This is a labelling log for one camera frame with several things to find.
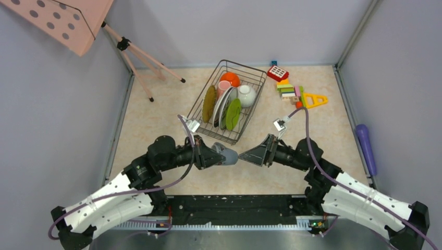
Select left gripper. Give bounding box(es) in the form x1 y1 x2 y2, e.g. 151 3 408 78
159 134 226 171

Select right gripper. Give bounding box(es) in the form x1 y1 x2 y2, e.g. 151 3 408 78
239 133 310 172

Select small grey mug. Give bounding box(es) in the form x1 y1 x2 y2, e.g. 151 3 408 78
211 142 239 166

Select white plate green red rim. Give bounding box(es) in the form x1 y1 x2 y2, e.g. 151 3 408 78
212 86 233 128

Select grey wire dish rack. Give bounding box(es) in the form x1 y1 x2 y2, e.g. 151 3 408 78
187 59 267 145

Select woven bamboo tray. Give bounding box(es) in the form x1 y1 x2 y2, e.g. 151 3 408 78
202 85 216 123

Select white ceramic bowl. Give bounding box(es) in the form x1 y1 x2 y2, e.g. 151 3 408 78
238 85 256 108

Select white plate red characters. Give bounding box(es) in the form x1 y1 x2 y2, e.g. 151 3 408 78
218 87 238 130

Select white cup pink handle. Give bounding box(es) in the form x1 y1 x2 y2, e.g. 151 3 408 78
216 80 231 99

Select orange bowl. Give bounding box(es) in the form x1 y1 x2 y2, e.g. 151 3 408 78
219 72 241 87

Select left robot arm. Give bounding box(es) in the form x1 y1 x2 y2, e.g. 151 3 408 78
47 115 226 249

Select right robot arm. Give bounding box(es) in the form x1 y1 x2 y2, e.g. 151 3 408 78
239 134 430 249

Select stack of coloured blocks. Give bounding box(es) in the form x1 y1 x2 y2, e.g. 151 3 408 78
276 79 306 108

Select yellow toy triangle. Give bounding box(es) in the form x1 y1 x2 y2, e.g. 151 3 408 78
303 93 328 109

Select red toy block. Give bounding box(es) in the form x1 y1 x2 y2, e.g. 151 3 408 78
267 65 289 82

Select pink tripod stand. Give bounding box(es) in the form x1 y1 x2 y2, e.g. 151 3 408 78
101 21 186 102

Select pink perforated board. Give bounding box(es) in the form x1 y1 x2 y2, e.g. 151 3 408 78
1 0 114 57

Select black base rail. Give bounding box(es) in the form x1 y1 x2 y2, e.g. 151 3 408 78
148 194 341 232

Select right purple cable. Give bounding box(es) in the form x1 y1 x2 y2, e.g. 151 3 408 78
286 107 439 250

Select purple cable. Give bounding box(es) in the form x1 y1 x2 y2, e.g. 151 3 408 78
286 107 439 250
47 114 197 241

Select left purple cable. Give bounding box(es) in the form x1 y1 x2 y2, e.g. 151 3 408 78
47 114 197 241

